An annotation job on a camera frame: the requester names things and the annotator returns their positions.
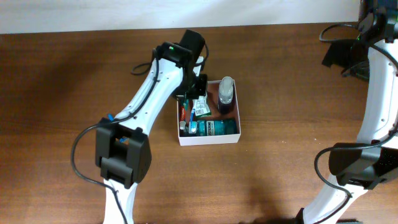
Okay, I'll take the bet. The green white floss packet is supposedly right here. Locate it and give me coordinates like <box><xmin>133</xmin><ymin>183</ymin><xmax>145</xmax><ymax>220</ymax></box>
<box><xmin>193</xmin><ymin>96</ymin><xmax>211</xmax><ymax>118</ymax></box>

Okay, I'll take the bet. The purple liquid clear bottle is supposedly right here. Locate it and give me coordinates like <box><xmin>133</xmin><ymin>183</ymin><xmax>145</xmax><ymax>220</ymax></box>
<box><xmin>218</xmin><ymin>76</ymin><xmax>234</xmax><ymax>114</ymax></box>

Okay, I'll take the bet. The red green toothpaste tube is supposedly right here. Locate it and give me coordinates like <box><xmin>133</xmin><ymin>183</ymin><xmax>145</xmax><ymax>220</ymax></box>
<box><xmin>178</xmin><ymin>100</ymin><xmax>188</xmax><ymax>130</ymax></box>

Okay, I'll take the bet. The teal mouthwash bottle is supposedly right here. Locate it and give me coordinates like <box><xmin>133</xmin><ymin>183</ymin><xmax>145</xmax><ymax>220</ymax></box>
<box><xmin>185</xmin><ymin>119</ymin><xmax>238</xmax><ymax>136</ymax></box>

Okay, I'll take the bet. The blue disposable razor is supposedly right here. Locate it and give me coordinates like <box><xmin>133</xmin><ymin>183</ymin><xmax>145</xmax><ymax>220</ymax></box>
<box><xmin>113</xmin><ymin>123</ymin><xmax>129</xmax><ymax>144</ymax></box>

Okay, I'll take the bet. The blue white toothbrush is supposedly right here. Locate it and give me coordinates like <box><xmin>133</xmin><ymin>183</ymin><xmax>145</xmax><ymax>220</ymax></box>
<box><xmin>188</xmin><ymin>108</ymin><xmax>197</xmax><ymax>134</ymax></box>

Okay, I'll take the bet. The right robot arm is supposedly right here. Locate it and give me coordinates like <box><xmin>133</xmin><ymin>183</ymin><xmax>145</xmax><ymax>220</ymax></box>
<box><xmin>294</xmin><ymin>0</ymin><xmax>397</xmax><ymax>223</ymax></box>

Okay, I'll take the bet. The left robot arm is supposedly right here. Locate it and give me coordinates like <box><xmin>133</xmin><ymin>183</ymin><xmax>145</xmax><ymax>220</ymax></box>
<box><xmin>95</xmin><ymin>30</ymin><xmax>207</xmax><ymax>223</ymax></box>

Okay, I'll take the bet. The white cardboard box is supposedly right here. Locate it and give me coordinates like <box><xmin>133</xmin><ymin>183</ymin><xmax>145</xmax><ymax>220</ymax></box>
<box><xmin>177</xmin><ymin>80</ymin><xmax>241</xmax><ymax>146</ymax></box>

